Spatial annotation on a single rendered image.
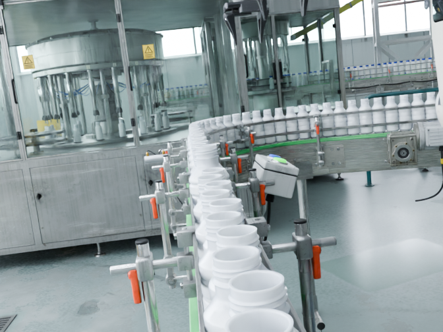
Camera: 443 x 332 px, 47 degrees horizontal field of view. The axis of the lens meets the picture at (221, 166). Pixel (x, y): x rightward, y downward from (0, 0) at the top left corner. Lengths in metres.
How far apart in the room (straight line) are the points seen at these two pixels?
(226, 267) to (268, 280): 0.04
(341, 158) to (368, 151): 0.13
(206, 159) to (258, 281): 0.50
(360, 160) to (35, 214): 2.80
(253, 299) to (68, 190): 4.02
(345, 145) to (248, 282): 2.19
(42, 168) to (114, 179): 0.58
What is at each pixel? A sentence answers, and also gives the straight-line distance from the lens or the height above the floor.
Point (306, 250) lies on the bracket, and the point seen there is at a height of 1.07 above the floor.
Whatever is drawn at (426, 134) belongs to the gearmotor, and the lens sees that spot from 2.37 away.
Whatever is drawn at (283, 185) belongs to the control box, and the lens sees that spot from 1.12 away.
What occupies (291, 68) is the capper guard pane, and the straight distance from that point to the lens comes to 6.20.
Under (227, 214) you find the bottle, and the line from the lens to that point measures 0.52.
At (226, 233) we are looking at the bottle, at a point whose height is 1.16.
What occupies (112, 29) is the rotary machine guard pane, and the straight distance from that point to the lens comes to 4.22.
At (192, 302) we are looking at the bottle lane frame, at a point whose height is 1.00.
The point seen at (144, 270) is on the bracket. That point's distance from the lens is 0.65.
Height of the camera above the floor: 1.29
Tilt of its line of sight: 9 degrees down
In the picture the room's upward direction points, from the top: 6 degrees counter-clockwise
